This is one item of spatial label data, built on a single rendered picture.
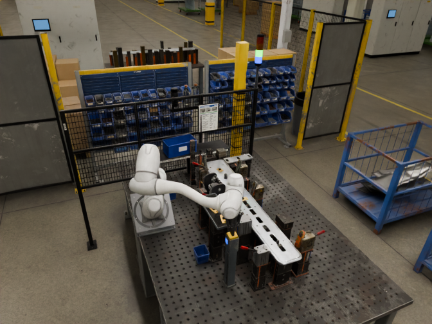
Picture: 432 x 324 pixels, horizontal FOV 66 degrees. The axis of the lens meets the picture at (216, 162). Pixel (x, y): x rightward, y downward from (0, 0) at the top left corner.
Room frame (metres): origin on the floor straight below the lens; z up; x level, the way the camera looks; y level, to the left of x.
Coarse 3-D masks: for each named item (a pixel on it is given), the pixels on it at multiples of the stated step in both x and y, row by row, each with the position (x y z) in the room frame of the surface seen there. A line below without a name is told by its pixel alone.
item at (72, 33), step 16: (16, 0) 7.76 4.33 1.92; (32, 0) 7.88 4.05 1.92; (48, 0) 8.01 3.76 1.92; (64, 0) 8.14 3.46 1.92; (80, 0) 8.27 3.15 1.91; (32, 16) 7.85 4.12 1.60; (48, 16) 7.98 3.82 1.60; (64, 16) 8.11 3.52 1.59; (80, 16) 8.25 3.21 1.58; (32, 32) 7.82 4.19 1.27; (48, 32) 7.95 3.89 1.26; (64, 32) 8.08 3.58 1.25; (80, 32) 8.22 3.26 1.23; (96, 32) 8.36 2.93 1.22; (64, 48) 8.06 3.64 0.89; (80, 48) 8.20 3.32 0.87; (96, 48) 8.34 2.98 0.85; (80, 64) 8.17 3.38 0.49; (96, 64) 8.32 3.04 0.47
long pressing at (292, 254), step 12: (216, 168) 2.64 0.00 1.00; (228, 168) 2.64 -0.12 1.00; (252, 204) 2.11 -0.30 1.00; (252, 216) 1.96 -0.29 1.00; (264, 216) 1.97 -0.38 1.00; (252, 228) 1.83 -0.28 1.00; (276, 228) 1.83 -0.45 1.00; (264, 240) 1.71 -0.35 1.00; (288, 240) 1.71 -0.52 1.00; (276, 252) 1.60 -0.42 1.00; (288, 252) 1.60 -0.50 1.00
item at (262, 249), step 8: (256, 248) 1.57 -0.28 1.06; (264, 248) 1.57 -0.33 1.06; (256, 256) 1.54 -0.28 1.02; (264, 256) 1.54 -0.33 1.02; (256, 264) 1.53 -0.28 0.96; (264, 264) 1.54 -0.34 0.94; (256, 272) 1.53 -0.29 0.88; (264, 272) 1.55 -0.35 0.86; (256, 280) 1.53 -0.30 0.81; (264, 280) 1.55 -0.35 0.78; (256, 288) 1.53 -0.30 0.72; (264, 288) 1.55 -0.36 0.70
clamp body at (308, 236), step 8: (304, 240) 1.66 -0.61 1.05; (312, 240) 1.69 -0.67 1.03; (296, 248) 1.70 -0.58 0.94; (304, 248) 1.66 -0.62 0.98; (312, 248) 1.70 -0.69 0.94; (304, 256) 1.68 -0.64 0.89; (296, 264) 1.67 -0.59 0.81; (304, 264) 1.68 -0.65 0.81; (296, 272) 1.66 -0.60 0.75; (304, 272) 1.68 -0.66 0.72
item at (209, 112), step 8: (200, 104) 3.10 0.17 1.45; (208, 104) 3.14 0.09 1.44; (216, 104) 3.17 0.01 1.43; (200, 112) 3.10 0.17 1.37; (208, 112) 3.14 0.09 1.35; (216, 112) 3.17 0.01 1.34; (208, 120) 3.14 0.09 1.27; (216, 120) 3.18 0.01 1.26; (208, 128) 3.14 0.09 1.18; (216, 128) 3.18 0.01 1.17
